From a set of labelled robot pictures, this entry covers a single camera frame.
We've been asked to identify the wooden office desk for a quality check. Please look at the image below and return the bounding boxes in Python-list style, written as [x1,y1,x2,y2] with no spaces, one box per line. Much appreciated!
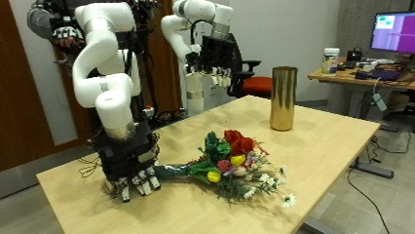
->
[308,59,415,92]

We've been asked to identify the black floor cable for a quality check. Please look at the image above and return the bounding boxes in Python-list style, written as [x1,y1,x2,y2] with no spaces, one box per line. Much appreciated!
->
[346,167,393,234]

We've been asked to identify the grey table foot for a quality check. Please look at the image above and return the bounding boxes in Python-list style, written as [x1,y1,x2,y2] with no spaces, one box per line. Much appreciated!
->
[349,157,395,179]

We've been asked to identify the artificial flower bouquet green wrap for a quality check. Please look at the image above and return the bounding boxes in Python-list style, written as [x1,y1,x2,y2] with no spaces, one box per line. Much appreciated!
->
[153,130,298,209]

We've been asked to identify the brown wooden door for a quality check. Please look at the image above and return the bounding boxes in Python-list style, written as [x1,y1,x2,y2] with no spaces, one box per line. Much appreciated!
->
[0,0,95,172]

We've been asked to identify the computer monitor purple screen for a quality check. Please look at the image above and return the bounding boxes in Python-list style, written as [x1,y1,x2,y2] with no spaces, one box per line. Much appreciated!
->
[370,11,415,55]

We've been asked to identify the tall gold cylinder vase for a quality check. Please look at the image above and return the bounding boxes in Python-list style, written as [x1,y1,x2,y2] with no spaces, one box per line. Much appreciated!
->
[269,65,300,132]

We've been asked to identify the red emergency stop button box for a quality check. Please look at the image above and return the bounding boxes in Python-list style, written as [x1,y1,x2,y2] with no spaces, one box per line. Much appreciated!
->
[141,104,159,119]

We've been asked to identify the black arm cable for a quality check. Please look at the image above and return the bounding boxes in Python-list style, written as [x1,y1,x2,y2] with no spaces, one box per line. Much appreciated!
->
[188,19,215,45]

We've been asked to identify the white wipes canister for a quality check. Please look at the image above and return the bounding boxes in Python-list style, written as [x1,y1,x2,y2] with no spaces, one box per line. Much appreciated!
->
[321,47,341,77]

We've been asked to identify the small black desk device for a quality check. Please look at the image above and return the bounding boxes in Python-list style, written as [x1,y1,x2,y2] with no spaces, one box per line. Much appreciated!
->
[345,47,365,62]

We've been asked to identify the black office chair red seat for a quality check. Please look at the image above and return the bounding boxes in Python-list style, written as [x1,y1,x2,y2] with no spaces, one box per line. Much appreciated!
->
[227,32,276,99]

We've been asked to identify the thin black hand wires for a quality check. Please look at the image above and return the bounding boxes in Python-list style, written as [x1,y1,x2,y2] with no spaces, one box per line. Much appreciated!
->
[78,155,104,178]

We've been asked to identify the grey hanging power adapter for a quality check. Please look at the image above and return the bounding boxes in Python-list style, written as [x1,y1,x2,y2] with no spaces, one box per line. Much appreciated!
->
[373,92,389,112]

